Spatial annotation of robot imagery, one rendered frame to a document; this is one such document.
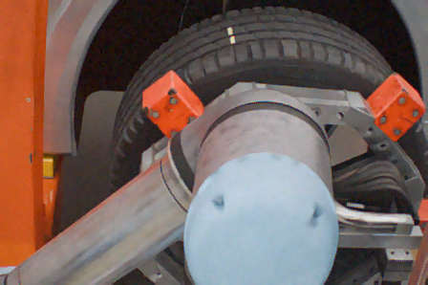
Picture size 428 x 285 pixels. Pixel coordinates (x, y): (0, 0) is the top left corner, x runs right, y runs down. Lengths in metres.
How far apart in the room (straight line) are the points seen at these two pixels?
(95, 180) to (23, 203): 1.85
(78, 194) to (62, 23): 1.44
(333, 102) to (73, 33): 0.62
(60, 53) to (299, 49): 0.56
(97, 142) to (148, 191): 2.71
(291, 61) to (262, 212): 0.96
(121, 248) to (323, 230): 0.27
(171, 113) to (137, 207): 0.69
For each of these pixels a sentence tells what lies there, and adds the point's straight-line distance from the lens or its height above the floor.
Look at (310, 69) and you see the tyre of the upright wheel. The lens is 1.60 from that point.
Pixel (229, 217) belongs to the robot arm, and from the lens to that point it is 0.64.
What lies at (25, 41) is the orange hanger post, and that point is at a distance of 1.32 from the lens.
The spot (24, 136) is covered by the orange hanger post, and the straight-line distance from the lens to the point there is 1.39.
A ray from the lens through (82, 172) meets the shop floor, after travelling 3.35.
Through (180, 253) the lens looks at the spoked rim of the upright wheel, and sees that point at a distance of 1.83.
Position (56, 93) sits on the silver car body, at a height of 0.91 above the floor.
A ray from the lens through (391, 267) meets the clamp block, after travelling 1.49.
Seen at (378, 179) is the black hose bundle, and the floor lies 1.04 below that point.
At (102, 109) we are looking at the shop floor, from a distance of 3.79.
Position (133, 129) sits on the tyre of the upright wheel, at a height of 0.99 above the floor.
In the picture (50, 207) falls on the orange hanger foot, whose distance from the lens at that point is 1.96.
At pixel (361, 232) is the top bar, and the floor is 0.98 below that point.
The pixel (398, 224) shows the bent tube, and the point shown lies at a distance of 1.47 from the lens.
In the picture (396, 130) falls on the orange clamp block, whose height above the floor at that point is 1.08.
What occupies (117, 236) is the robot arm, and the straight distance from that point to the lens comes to 0.86.
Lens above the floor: 1.80
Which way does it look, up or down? 30 degrees down
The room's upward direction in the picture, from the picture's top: 7 degrees clockwise
